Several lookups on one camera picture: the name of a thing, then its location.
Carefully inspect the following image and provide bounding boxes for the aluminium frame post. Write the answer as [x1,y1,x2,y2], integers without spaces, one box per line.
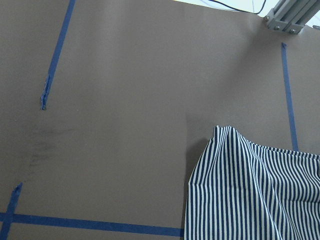
[264,0,320,35]

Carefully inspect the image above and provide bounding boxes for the striped polo shirt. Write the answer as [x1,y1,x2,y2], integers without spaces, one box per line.
[184,126,320,240]

